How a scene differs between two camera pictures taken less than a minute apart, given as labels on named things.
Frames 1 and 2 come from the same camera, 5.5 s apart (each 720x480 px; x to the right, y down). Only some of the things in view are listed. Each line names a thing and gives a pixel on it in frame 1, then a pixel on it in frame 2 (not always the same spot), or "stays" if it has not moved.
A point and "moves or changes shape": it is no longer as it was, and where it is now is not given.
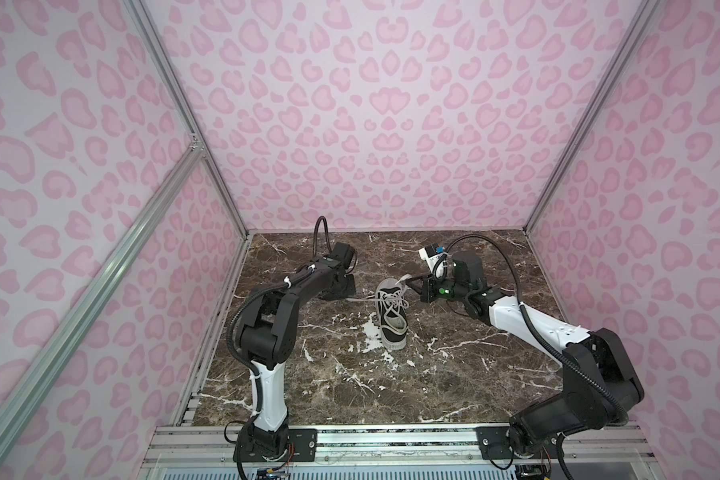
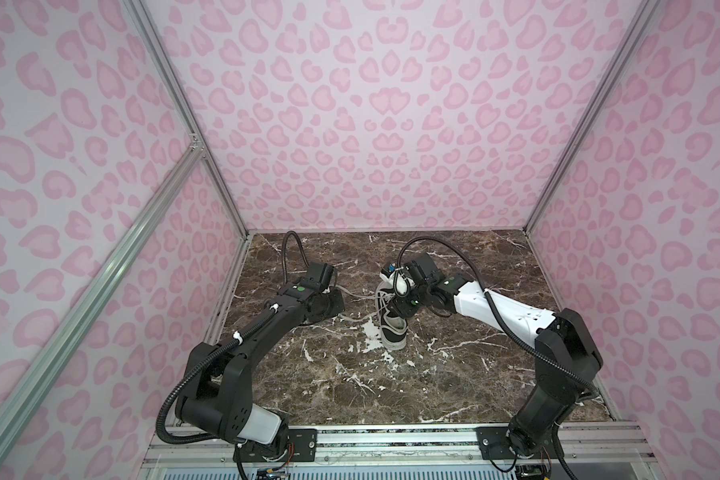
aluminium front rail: (410, 444) stays
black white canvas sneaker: (392, 313) stays
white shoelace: (391, 303) moves or changes shape
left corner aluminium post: (185, 108) stays
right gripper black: (427, 292) → (400, 307)
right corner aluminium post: (638, 20) stays
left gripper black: (350, 289) → (338, 305)
